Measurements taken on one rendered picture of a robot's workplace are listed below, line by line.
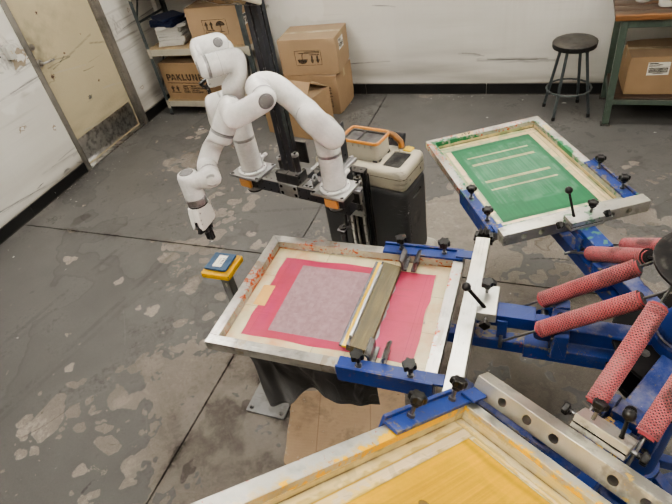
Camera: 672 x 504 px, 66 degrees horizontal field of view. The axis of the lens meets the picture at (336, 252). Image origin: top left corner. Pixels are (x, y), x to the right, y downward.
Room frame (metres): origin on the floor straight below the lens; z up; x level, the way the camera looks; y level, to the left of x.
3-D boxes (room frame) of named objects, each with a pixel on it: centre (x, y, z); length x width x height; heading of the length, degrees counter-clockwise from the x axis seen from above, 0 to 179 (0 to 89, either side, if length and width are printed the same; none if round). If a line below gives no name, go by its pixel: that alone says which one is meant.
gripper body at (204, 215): (1.67, 0.47, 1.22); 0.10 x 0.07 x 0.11; 154
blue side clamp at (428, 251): (1.46, -0.32, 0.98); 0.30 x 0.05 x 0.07; 64
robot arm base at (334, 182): (1.81, -0.06, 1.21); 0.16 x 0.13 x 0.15; 141
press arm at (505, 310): (1.07, -0.49, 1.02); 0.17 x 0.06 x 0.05; 64
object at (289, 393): (1.15, 0.16, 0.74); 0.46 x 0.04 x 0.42; 64
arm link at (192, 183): (1.67, 0.43, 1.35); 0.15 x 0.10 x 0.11; 103
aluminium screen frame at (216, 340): (1.32, 0.02, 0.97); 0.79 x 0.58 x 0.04; 64
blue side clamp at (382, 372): (0.96, -0.07, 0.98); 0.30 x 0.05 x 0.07; 64
